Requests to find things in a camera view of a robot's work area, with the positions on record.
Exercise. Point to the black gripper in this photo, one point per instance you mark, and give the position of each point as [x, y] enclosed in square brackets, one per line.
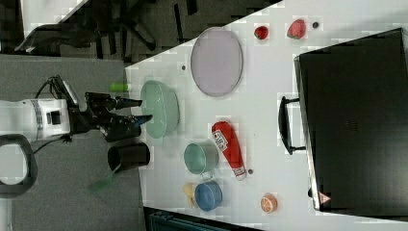
[98, 115]

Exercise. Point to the oven door with black handle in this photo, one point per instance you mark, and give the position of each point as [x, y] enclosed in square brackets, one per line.
[285, 123]

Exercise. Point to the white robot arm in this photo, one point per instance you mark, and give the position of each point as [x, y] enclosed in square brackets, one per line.
[51, 119]

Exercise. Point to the black toaster oven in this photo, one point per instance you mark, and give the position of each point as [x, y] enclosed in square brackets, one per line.
[353, 102]

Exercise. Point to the green bottle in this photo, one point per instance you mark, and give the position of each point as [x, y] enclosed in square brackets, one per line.
[120, 87]

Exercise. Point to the green oval colander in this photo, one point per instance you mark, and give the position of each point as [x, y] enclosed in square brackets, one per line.
[161, 102]

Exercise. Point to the large black utensil cup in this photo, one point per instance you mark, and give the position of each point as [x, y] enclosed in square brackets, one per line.
[128, 156]

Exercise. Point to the green spatula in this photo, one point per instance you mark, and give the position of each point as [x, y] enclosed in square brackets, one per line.
[105, 182]

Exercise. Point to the green mug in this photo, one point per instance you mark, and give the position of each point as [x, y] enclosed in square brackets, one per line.
[201, 158]

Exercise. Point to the black office chair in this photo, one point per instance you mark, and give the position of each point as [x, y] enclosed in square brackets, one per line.
[90, 23]

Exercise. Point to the red ketchup bottle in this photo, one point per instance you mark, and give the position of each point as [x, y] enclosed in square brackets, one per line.
[227, 142]

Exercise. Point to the yellow toy banana peel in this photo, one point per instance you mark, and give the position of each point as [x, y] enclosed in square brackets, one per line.
[188, 190]

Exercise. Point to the lilac round plate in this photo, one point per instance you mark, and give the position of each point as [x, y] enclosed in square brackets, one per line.
[216, 62]

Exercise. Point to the blue cup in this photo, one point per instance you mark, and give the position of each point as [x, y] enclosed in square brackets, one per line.
[208, 195]

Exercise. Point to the small red strawberry toy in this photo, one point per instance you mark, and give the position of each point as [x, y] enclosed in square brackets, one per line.
[261, 32]

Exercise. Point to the orange slice toy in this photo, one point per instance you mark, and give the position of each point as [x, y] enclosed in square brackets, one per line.
[268, 203]

